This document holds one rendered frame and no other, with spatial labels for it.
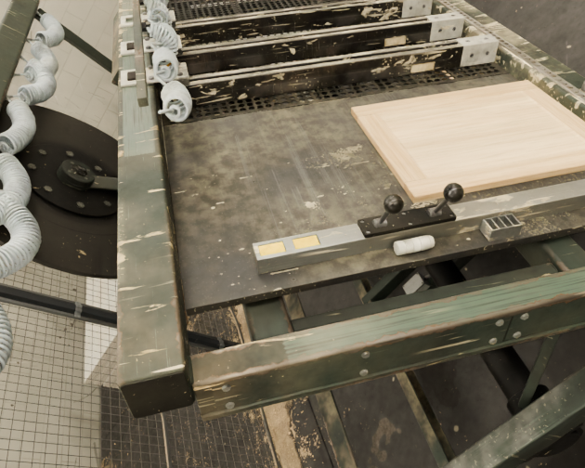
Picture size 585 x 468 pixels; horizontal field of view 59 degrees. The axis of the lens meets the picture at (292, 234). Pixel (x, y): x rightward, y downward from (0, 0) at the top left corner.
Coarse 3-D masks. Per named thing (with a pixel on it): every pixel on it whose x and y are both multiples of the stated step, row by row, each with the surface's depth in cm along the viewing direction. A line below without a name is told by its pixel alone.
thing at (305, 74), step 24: (144, 24) 141; (408, 48) 164; (432, 48) 163; (456, 48) 164; (480, 48) 166; (216, 72) 155; (240, 72) 155; (264, 72) 154; (288, 72) 155; (312, 72) 157; (336, 72) 159; (360, 72) 161; (384, 72) 163; (408, 72) 165; (192, 96) 152; (216, 96) 154; (240, 96) 156
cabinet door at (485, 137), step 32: (448, 96) 150; (480, 96) 150; (512, 96) 150; (544, 96) 148; (384, 128) 138; (416, 128) 138; (448, 128) 137; (480, 128) 137; (512, 128) 136; (544, 128) 136; (576, 128) 135; (384, 160) 129; (416, 160) 127; (448, 160) 126; (480, 160) 126; (512, 160) 125; (544, 160) 124; (576, 160) 124; (416, 192) 117
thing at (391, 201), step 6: (390, 198) 93; (396, 198) 93; (384, 204) 94; (390, 204) 93; (396, 204) 93; (402, 204) 93; (390, 210) 94; (396, 210) 93; (384, 216) 100; (372, 222) 104; (378, 222) 103; (384, 222) 104
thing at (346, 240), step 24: (528, 192) 112; (552, 192) 112; (576, 192) 111; (480, 216) 107; (528, 216) 111; (288, 240) 103; (336, 240) 102; (360, 240) 103; (384, 240) 105; (264, 264) 100; (288, 264) 102
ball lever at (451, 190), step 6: (450, 186) 95; (456, 186) 95; (444, 192) 96; (450, 192) 95; (456, 192) 95; (462, 192) 95; (450, 198) 95; (456, 198) 95; (438, 204) 103; (444, 204) 101; (432, 210) 105; (438, 210) 104; (432, 216) 105
